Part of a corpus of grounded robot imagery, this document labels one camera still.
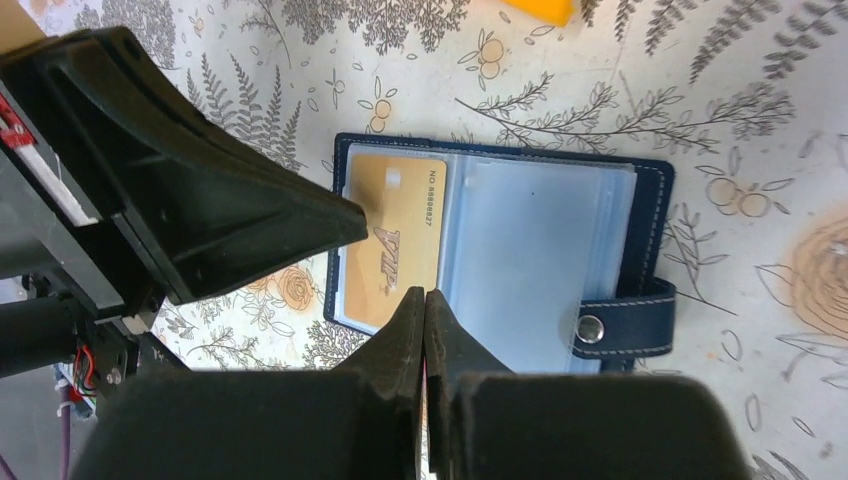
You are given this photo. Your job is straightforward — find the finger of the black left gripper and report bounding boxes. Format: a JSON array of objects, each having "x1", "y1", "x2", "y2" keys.
[{"x1": 1, "y1": 27, "x2": 366, "y2": 304}]

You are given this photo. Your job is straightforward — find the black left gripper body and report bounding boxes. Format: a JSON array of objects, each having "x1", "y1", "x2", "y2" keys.
[{"x1": 1, "y1": 66, "x2": 186, "y2": 398}]

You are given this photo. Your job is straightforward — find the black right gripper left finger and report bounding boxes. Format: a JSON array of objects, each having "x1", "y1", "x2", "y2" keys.
[{"x1": 72, "y1": 287, "x2": 425, "y2": 479}]

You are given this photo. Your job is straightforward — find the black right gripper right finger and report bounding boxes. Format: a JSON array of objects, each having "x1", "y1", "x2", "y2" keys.
[{"x1": 424, "y1": 290, "x2": 750, "y2": 479}]

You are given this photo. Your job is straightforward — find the blue leather card holder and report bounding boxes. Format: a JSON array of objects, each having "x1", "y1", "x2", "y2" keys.
[{"x1": 324, "y1": 133, "x2": 676, "y2": 374}]

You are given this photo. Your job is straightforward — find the gold credit card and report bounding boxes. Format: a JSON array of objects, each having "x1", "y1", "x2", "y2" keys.
[{"x1": 337, "y1": 153, "x2": 448, "y2": 333}]

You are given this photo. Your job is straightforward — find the yellow plastic bin right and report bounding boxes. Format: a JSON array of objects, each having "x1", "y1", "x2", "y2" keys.
[{"x1": 504, "y1": 0, "x2": 577, "y2": 27}]

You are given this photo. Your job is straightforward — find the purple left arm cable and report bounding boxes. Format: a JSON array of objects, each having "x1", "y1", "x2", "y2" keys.
[{"x1": 56, "y1": 397, "x2": 74, "y2": 480}]

